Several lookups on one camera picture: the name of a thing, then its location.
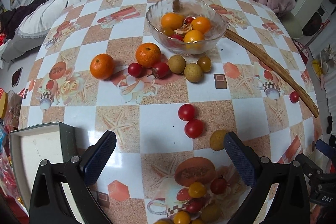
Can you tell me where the brown longan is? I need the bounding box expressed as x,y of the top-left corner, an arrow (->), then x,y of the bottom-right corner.
184,63 -> 203,83
209,130 -> 227,151
201,203 -> 221,223
168,55 -> 186,75

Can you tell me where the red cherry tomato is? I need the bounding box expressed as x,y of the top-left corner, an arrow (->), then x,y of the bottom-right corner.
210,177 -> 228,195
185,197 -> 206,214
127,63 -> 143,77
185,119 -> 204,139
178,103 -> 196,121

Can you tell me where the yellow cherry tomato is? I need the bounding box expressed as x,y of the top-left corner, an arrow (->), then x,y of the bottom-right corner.
173,211 -> 191,224
188,182 -> 207,198

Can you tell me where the green box lid tray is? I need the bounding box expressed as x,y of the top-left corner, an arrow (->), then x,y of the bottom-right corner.
10,122 -> 77,211

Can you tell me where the red tomato near stick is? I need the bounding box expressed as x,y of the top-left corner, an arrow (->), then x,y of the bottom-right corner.
289,91 -> 299,103

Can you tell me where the long wooden stick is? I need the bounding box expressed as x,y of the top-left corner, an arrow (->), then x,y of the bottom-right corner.
224,30 -> 319,118

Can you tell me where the left mandarin orange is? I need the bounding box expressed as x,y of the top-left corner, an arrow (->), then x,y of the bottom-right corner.
89,53 -> 115,80

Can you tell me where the mandarin orange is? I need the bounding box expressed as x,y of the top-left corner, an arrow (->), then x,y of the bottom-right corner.
135,43 -> 162,68
89,53 -> 115,80

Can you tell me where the brown longan front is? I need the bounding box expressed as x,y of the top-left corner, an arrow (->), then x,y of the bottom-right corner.
184,63 -> 203,83

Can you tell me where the yellow-brown cherry tomato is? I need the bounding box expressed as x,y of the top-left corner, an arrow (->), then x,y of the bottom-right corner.
197,56 -> 212,73

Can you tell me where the red hawthorn fruit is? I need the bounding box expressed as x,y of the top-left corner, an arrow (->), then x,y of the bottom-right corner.
152,62 -> 170,79

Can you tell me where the right mandarin orange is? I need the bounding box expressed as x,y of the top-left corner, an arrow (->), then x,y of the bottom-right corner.
135,43 -> 162,68

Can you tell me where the orange in bowl front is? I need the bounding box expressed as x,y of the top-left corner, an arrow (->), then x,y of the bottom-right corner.
183,30 -> 204,50

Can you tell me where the orange in bowl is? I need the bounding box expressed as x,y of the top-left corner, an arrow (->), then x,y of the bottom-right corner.
183,30 -> 204,50
161,12 -> 185,30
191,16 -> 211,34

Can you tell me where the orange in bowl right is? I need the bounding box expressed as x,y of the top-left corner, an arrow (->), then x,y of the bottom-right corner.
191,16 -> 211,34

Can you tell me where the orange in bowl left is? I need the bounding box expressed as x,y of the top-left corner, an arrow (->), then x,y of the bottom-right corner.
161,12 -> 185,30

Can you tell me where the glass fruit bowl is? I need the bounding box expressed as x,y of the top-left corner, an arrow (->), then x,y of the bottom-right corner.
146,0 -> 228,55

